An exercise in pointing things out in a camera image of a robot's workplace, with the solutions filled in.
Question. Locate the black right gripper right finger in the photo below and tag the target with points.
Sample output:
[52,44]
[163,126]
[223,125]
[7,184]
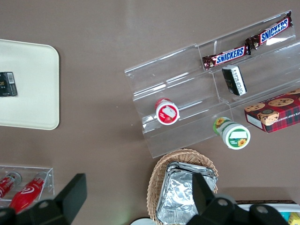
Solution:
[204,199]

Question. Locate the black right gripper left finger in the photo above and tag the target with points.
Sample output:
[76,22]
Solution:
[68,197]

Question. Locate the tan oval wicker basket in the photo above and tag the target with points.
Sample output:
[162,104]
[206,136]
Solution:
[160,171]

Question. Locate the cream plastic tray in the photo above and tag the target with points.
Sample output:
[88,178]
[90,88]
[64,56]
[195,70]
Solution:
[35,93]

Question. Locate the clear acrylic bottle box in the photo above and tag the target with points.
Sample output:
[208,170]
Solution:
[50,180]

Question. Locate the aluminium foil container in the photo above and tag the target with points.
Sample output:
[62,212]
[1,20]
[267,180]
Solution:
[178,194]
[187,167]

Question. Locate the red cola bottle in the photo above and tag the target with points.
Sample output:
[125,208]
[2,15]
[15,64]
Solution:
[25,192]
[7,185]

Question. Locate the white plate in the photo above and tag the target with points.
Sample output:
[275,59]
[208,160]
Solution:
[141,222]

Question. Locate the green sunflower lid cup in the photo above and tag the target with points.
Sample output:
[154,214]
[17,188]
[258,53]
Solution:
[235,137]

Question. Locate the blue packet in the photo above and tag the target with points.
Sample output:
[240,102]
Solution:
[284,215]

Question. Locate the white bin with dark rim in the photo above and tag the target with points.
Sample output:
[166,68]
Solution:
[288,206]

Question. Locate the red lid yogurt cup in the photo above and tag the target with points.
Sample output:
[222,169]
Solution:
[167,113]

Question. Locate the yellow packet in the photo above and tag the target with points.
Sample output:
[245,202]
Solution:
[295,219]

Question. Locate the red tartan cookie box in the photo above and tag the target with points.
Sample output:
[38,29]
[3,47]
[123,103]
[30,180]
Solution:
[276,114]

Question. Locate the black snack packet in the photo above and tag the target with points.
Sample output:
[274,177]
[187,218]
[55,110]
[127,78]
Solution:
[8,84]
[234,80]

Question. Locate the clear acrylic tiered display stand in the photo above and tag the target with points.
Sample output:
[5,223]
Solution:
[182,70]

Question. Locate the Snickers chocolate bar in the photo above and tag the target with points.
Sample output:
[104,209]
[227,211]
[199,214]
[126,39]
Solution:
[228,56]
[273,30]

